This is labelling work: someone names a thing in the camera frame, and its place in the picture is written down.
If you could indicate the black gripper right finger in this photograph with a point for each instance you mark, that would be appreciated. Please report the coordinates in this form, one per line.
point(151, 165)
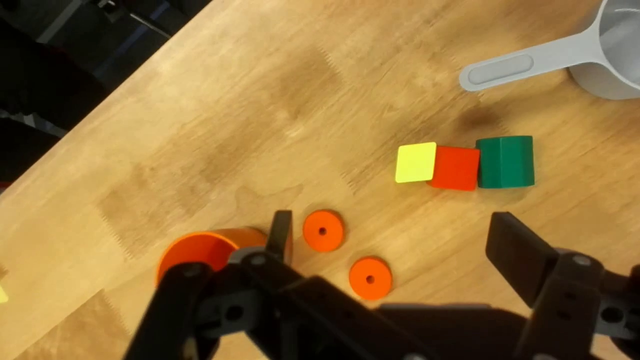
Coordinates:
point(572, 307)

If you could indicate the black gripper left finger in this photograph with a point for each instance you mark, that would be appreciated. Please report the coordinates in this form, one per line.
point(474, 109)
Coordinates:
point(266, 307)

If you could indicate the green block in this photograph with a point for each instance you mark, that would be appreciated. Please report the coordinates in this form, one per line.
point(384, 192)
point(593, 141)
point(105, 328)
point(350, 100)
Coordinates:
point(507, 162)

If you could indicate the orange block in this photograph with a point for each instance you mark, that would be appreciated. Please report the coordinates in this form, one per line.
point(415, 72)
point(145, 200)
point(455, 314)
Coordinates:
point(455, 169)

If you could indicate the yellow block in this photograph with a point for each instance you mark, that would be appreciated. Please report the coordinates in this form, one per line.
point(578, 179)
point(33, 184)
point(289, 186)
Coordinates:
point(415, 162)

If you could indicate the orange plastic cup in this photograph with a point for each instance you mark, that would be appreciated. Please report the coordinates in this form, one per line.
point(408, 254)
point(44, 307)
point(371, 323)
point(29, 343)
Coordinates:
point(201, 250)

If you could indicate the orange disc with hole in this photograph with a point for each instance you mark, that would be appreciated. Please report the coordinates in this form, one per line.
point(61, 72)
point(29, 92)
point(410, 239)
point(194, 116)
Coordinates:
point(335, 234)
point(383, 281)

